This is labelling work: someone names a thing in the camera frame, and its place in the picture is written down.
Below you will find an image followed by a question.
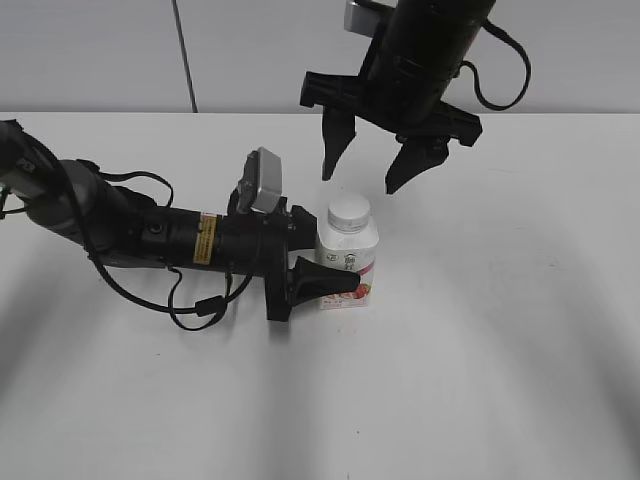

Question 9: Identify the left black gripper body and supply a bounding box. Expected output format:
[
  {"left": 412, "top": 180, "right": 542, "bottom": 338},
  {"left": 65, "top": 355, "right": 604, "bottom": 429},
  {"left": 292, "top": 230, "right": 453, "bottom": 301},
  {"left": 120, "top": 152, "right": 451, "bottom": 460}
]
[{"left": 215, "top": 197, "right": 317, "bottom": 321}]

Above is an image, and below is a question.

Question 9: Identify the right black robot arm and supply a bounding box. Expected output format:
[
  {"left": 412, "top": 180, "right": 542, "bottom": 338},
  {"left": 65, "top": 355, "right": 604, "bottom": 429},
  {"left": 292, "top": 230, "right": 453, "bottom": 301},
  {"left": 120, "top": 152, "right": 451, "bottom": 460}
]
[{"left": 300, "top": 0, "right": 494, "bottom": 194}]

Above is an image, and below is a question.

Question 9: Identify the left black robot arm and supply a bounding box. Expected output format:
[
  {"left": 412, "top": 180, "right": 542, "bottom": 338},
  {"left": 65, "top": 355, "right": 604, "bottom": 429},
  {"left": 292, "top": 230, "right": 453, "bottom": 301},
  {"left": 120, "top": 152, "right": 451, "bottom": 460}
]
[{"left": 1, "top": 120, "right": 361, "bottom": 328}]

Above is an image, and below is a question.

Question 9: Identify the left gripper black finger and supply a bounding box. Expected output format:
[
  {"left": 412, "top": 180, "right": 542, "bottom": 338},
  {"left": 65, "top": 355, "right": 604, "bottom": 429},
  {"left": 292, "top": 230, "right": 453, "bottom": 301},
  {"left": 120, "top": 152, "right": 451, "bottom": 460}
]
[{"left": 288, "top": 256, "right": 361, "bottom": 307}]

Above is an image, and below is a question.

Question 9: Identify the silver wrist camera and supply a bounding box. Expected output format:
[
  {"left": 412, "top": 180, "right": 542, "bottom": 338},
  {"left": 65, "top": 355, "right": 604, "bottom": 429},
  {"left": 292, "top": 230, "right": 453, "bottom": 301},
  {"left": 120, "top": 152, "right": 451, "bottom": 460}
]
[
  {"left": 343, "top": 0, "right": 394, "bottom": 38},
  {"left": 235, "top": 147, "right": 282, "bottom": 214}
]

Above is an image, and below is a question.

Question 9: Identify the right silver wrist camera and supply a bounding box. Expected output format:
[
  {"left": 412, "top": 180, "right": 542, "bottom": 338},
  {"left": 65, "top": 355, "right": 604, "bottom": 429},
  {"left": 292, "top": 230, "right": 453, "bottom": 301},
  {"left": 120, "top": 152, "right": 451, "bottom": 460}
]
[{"left": 343, "top": 0, "right": 394, "bottom": 38}]

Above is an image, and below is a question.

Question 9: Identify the white yili yogurt bottle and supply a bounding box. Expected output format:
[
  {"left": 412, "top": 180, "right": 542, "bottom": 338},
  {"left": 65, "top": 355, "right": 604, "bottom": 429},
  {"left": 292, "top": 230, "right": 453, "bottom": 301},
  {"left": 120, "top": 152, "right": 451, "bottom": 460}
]
[{"left": 315, "top": 218, "right": 379, "bottom": 310}]

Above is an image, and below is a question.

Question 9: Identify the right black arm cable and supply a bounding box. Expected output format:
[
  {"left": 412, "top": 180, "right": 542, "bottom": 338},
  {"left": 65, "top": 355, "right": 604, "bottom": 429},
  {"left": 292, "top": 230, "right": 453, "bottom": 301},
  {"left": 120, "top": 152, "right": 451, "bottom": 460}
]
[{"left": 457, "top": 17, "right": 532, "bottom": 111}]

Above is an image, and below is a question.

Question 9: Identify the white round bottle cap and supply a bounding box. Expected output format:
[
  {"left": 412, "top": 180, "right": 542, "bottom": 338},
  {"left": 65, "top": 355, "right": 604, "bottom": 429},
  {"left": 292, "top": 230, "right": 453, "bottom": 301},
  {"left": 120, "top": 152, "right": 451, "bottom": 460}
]
[{"left": 327, "top": 193, "right": 371, "bottom": 233}]

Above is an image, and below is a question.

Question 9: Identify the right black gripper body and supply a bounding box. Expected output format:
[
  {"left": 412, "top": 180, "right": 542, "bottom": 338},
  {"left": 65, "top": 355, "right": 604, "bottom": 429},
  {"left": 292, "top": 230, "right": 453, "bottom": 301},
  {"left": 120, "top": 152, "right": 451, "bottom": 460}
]
[{"left": 300, "top": 29, "right": 482, "bottom": 146}]

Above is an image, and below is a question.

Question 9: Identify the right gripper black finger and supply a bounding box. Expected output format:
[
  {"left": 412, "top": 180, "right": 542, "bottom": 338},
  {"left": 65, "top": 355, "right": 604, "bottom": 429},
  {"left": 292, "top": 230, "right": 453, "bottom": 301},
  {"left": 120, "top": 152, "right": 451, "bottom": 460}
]
[
  {"left": 385, "top": 139, "right": 448, "bottom": 194},
  {"left": 322, "top": 108, "right": 356, "bottom": 181}
]

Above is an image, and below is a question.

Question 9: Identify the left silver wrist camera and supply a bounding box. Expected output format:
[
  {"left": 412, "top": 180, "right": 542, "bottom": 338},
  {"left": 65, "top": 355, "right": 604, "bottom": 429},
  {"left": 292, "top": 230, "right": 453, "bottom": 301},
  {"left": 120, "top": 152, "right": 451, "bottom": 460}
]
[{"left": 235, "top": 147, "right": 282, "bottom": 214}]

